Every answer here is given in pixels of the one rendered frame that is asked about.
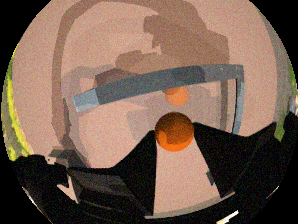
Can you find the clear low corner walls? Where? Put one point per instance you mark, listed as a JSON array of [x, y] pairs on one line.
[[225, 109]]

